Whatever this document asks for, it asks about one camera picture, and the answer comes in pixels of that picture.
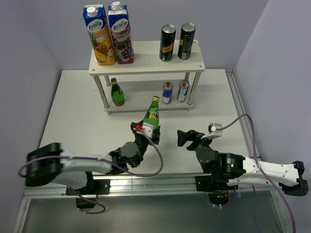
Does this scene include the green glass bottle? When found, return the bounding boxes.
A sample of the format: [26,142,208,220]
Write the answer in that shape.
[143,96,159,129]
[111,78,125,106]

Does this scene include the silver energy can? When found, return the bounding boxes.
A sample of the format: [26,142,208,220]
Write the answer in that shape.
[162,82,173,104]
[176,80,189,102]

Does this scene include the black can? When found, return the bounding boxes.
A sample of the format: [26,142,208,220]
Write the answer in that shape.
[159,24,176,62]
[177,23,196,60]

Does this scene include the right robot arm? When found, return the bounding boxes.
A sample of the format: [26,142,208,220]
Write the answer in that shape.
[177,126,309,197]

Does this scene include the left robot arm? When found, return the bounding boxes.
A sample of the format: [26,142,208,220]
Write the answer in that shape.
[19,121,160,194]

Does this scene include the grape juice carton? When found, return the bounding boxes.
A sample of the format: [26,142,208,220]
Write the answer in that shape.
[108,1,134,64]

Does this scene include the pineapple juice carton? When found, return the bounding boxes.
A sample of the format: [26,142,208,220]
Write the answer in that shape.
[83,4,115,66]

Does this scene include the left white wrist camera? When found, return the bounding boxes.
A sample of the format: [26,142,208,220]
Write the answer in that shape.
[135,122,155,138]

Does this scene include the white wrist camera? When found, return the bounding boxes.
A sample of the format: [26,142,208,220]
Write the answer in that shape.
[135,122,155,138]
[201,123,223,140]

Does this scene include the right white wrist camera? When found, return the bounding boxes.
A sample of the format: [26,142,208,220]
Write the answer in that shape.
[201,123,223,140]

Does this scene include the aluminium front rail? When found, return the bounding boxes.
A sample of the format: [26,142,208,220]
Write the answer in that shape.
[21,173,279,200]

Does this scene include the aluminium rail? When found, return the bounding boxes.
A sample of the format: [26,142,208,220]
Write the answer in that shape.
[21,173,279,200]
[225,69,254,157]

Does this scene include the aluminium right rail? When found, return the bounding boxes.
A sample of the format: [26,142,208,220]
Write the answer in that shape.
[225,69,254,157]

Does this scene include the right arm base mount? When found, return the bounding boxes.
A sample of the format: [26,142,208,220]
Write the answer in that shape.
[195,175,238,210]

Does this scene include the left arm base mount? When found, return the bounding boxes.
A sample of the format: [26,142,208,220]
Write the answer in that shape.
[65,179,110,215]

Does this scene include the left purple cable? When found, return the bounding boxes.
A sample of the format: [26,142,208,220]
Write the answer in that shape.
[18,126,164,215]

